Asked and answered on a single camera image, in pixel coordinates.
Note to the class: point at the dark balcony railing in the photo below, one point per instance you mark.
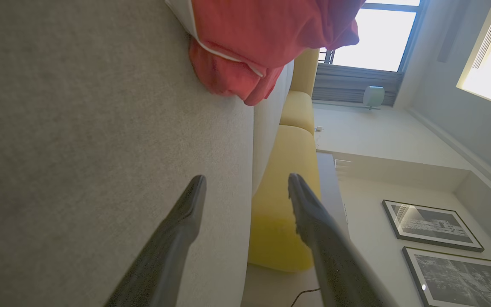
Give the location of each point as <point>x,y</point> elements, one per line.
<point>326,55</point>

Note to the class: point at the black framed monochrome picture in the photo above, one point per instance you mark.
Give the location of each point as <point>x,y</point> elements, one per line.
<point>431,224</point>
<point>458,277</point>

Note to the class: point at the large yellow sofa back cushion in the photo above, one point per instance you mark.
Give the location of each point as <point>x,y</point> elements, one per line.
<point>284,192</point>

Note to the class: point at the large grey sofa seat cushion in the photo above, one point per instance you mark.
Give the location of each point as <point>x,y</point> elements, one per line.
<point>271,128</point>

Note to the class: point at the balcony window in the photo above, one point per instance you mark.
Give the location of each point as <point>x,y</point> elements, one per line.
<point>377,38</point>

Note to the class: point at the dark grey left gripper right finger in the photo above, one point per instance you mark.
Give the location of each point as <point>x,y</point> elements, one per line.
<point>326,256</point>

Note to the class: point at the grey sofa chaise cushion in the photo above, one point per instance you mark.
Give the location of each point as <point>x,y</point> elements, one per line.
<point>79,149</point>

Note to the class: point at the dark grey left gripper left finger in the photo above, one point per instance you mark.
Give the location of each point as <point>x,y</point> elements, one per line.
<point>164,256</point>

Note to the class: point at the small yellow sofa back cushion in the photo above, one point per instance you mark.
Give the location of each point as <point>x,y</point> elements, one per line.
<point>298,111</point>

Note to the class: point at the red shorts with cream stripe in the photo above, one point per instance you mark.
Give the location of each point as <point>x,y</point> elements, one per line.
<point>228,76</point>

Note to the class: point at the grey pleated curtain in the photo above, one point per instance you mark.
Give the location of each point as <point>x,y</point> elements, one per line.
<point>356,85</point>

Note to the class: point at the pale green wall lamp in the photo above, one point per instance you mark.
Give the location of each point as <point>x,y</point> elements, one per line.
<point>373,96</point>

